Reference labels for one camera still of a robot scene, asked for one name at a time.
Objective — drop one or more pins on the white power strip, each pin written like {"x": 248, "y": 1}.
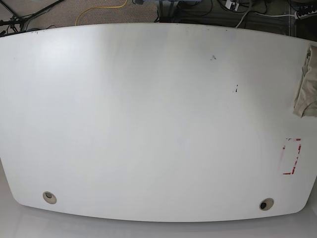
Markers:
{"x": 306, "y": 12}

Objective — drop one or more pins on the right table cable grommet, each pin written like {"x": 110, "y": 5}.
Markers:
{"x": 266, "y": 204}

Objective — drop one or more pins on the black tripod legs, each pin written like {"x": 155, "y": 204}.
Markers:
{"x": 19, "y": 24}

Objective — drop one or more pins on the left-arm wrist camera box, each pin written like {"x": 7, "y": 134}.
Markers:
{"x": 232, "y": 4}

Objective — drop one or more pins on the beige T-shirt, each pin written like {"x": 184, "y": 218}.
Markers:
{"x": 305, "y": 102}

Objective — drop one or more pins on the table cable grommet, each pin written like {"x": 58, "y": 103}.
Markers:
{"x": 49, "y": 198}
{"x": 266, "y": 204}

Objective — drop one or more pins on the red tape rectangle marker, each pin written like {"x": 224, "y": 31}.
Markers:
{"x": 290, "y": 156}

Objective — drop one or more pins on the left table cable grommet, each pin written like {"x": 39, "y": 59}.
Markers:
{"x": 49, "y": 198}

